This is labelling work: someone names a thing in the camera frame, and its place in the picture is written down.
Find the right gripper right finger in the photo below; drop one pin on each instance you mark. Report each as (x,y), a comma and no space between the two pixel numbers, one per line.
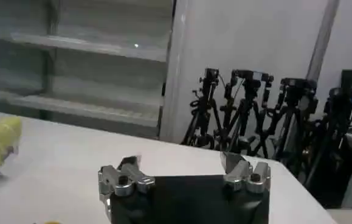
(248,178)

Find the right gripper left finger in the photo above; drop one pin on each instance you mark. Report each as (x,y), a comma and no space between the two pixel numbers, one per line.
(124,179)

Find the empty white shelf unit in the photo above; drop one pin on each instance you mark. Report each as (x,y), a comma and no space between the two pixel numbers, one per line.
(96,76)

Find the grey slanted pole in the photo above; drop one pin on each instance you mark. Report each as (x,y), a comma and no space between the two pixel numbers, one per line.
(323,36)

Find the black camera tripod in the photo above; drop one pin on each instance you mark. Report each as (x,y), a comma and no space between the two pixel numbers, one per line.
(204,112)
(247,112)
(333,134)
(294,121)

